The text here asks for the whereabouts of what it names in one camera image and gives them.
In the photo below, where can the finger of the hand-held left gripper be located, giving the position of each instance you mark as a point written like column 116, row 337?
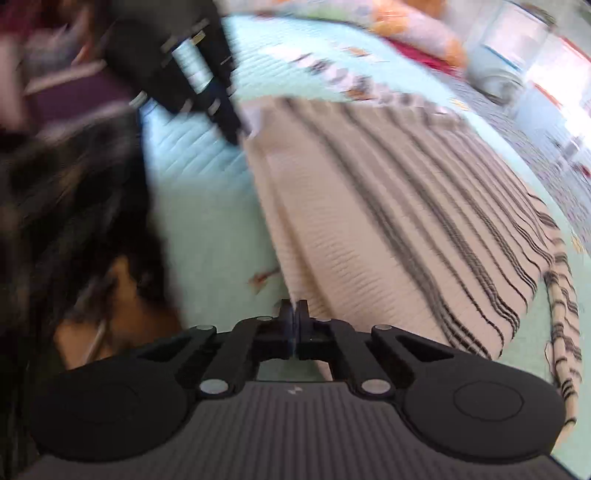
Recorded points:
column 230, row 120

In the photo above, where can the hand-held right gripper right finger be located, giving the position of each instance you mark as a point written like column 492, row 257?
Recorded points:
column 301, row 332

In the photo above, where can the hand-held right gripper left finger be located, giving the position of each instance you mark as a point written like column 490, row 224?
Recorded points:
column 288, row 332

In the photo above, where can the striped beige sweater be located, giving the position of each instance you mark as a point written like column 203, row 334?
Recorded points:
column 369, row 207

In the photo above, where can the person's dark plaid clothing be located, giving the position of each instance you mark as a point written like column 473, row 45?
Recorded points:
column 55, row 207

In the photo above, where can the red pillow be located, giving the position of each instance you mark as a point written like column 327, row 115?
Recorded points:
column 420, row 55

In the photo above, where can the floral rolled duvet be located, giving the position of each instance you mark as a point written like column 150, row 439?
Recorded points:
column 415, row 23

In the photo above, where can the blue-bordered poster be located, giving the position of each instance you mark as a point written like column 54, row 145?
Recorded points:
column 512, row 27

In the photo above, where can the white wardrobe with sliding doors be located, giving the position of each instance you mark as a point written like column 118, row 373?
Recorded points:
column 554, row 69

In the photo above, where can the orange-bordered poster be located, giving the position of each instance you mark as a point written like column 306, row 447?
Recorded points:
column 561, row 69

